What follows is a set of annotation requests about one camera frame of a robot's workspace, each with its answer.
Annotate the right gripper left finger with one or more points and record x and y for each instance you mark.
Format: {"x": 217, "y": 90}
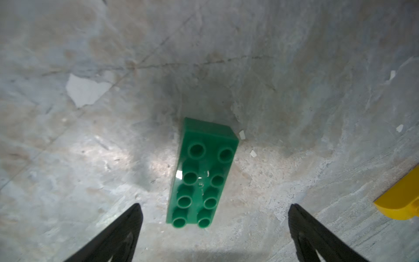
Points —
{"x": 117, "y": 242}

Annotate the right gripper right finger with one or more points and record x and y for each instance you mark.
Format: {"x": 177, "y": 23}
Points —
{"x": 313, "y": 240}

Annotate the yellow half-round lego brick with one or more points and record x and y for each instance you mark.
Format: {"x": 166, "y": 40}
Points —
{"x": 401, "y": 201}

